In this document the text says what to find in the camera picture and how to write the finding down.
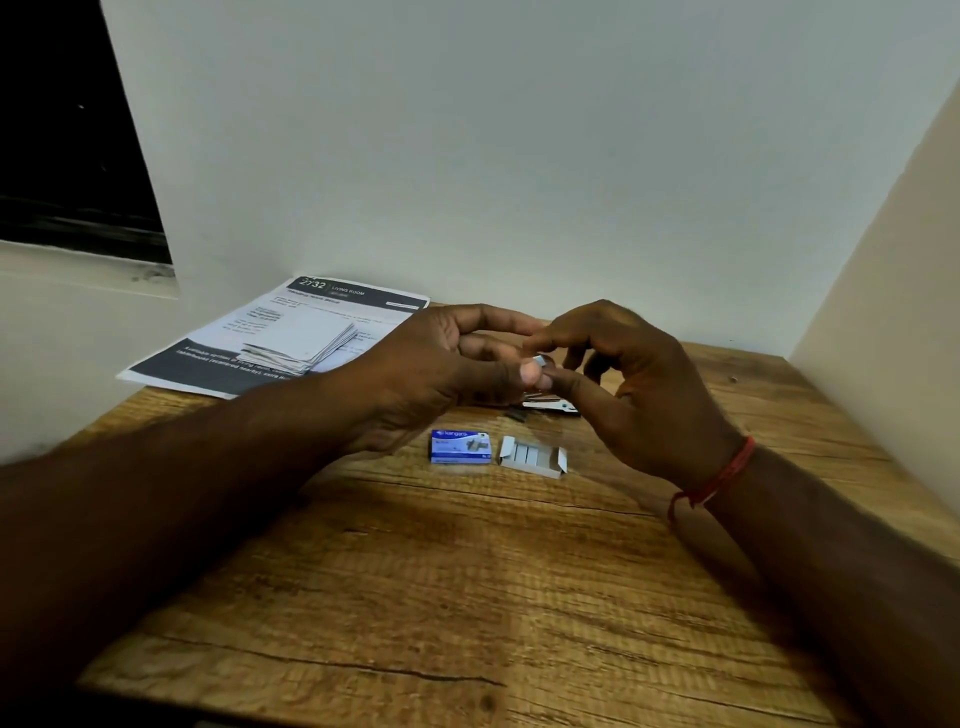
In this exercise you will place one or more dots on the person's left hand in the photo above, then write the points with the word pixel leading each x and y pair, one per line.
pixel 420 375

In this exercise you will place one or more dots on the person's left forearm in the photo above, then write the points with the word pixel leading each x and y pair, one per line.
pixel 165 487

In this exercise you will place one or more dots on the staple strips in tray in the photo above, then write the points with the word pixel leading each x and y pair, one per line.
pixel 527 454

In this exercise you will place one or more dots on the black and white stapler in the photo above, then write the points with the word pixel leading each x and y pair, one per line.
pixel 551 407

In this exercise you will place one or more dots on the blue staple box sleeve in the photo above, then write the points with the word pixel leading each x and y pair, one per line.
pixel 460 447

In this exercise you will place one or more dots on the person's left middle finger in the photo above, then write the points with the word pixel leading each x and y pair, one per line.
pixel 491 348

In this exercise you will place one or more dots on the person's right hand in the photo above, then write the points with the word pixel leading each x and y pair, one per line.
pixel 652 405

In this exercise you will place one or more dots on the person's right middle finger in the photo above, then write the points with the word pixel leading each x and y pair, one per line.
pixel 572 356

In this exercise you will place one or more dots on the printed paper sheet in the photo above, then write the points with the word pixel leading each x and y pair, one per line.
pixel 225 360

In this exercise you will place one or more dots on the person's left thumb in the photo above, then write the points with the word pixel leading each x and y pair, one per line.
pixel 502 385

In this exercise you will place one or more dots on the dark window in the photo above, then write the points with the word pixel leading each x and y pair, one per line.
pixel 67 120

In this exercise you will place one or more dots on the stack of white papers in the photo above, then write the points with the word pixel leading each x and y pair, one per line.
pixel 300 349

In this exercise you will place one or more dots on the white staple box tray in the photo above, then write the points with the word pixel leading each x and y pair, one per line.
pixel 551 463

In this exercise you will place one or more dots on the person's right thumb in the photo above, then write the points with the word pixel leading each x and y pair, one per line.
pixel 577 401

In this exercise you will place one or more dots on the person's right forearm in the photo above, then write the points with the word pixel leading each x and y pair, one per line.
pixel 840 570

